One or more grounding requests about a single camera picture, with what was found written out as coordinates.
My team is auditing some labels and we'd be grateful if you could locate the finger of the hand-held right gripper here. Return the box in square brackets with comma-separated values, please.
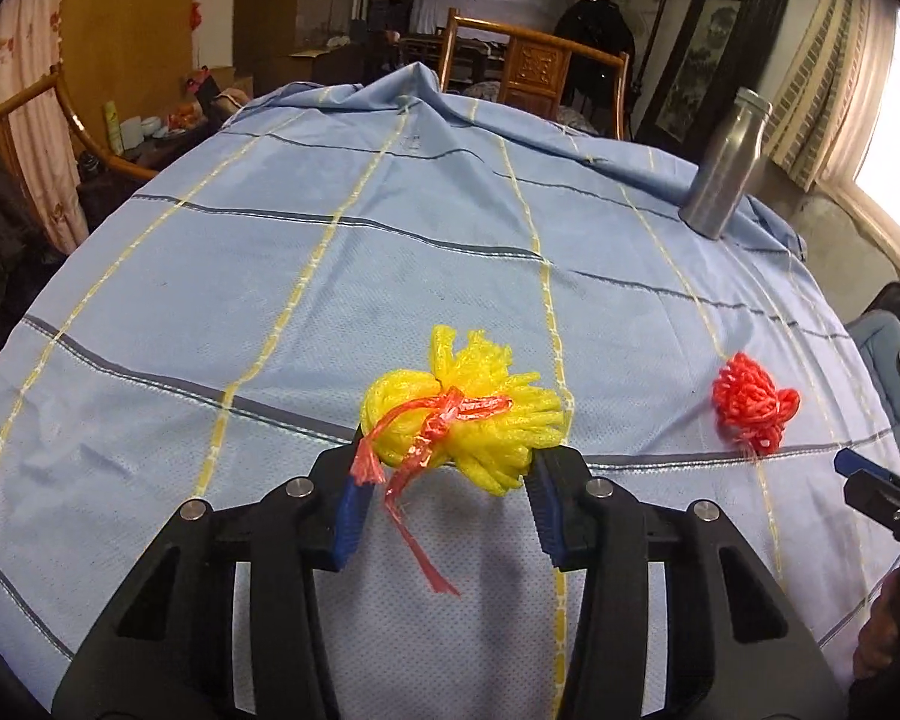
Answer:
[832, 448, 900, 545]

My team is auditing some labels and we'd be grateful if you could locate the curved rattan chair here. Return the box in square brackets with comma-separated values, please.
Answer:
[0, 67, 162, 185]

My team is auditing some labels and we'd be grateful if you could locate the blue checked tablecloth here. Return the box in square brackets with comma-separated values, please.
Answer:
[0, 60, 900, 720]

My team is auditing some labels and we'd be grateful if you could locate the dark jacket on rattan chair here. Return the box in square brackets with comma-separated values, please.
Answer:
[0, 120, 72, 331]

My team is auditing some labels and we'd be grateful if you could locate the striped window curtain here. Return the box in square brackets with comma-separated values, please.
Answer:
[765, 0, 900, 192]

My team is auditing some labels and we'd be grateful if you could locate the dark framed picture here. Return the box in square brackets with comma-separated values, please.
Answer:
[634, 0, 796, 162]

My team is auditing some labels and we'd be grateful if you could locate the person's right hand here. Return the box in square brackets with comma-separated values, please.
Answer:
[853, 592, 900, 683]

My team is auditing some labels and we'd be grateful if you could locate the pink patterned curtain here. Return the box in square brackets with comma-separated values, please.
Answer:
[0, 0, 91, 254]

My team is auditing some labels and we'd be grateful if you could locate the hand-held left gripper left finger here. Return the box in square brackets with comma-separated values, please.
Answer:
[51, 431, 380, 720]

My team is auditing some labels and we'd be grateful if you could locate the brown wooden cabinet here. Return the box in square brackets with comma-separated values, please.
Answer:
[232, 0, 361, 83]

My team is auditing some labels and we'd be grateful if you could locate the yellow foam net red ribbon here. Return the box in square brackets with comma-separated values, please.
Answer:
[349, 324, 575, 597]

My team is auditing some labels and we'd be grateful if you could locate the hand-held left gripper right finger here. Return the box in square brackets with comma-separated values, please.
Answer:
[523, 446, 848, 720]

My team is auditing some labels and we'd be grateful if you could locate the metal water bottle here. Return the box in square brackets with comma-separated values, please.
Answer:
[679, 88, 773, 241]

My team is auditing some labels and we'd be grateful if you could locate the blue cushion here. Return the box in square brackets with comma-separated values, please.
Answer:
[844, 307, 900, 458]

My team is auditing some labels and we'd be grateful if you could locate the carved wooden chair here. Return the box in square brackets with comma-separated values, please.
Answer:
[439, 7, 631, 140]

